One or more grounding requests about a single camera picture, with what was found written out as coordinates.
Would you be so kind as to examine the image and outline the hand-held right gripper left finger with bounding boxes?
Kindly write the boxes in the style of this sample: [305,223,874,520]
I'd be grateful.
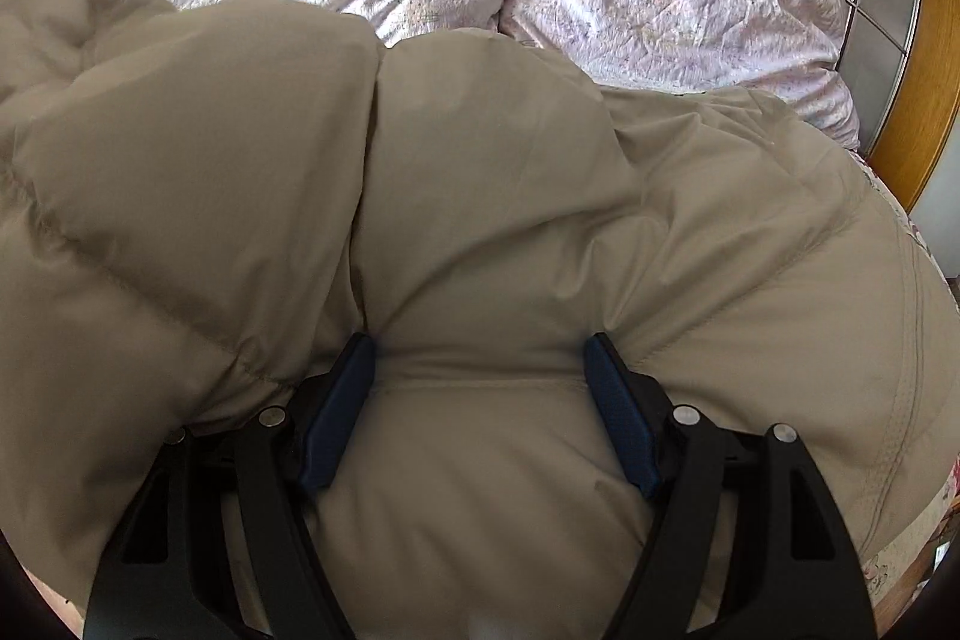
[82,334,377,640]

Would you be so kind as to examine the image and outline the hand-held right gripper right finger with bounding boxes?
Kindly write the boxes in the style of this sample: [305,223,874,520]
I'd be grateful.
[583,332,877,640]

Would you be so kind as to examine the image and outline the beige puffer jacket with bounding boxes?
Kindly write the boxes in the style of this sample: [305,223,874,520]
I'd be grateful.
[0,0,960,640]

